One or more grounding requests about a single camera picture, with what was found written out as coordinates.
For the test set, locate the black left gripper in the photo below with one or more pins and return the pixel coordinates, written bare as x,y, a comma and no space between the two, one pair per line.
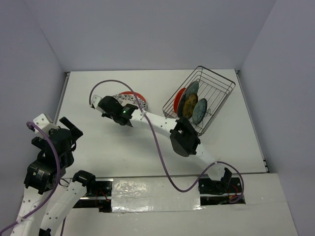
76,132

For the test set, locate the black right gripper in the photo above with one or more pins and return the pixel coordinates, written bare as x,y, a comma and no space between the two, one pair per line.
104,113

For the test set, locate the orange translucent plate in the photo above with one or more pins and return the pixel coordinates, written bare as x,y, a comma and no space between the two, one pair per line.
178,99

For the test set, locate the brown speckled plate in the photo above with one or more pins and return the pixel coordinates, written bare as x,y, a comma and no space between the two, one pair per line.
189,105

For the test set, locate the dark teal glazed plate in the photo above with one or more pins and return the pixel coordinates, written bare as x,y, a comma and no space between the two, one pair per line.
193,87

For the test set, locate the small blue patterned plate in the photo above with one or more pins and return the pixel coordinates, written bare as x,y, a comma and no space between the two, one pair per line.
199,111

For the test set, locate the red and teal plate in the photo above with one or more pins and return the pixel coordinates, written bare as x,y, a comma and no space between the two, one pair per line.
132,93

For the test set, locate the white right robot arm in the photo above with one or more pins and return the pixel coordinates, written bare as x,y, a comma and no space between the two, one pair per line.
183,137

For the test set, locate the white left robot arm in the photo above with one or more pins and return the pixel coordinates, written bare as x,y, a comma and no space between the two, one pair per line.
41,182

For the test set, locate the silver foil tape sheet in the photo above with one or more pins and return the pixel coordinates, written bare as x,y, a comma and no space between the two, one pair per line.
151,194

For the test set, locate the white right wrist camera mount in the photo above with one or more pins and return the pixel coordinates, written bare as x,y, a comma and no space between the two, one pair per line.
95,101

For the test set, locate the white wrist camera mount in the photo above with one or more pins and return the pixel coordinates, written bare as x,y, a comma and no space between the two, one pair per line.
95,101
44,122

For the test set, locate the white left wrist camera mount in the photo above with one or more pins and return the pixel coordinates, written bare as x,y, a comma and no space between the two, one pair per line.
44,122

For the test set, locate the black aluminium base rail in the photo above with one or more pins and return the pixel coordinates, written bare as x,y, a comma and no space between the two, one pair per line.
100,197

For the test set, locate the black wire dish rack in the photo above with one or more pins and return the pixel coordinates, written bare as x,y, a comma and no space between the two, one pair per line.
214,87

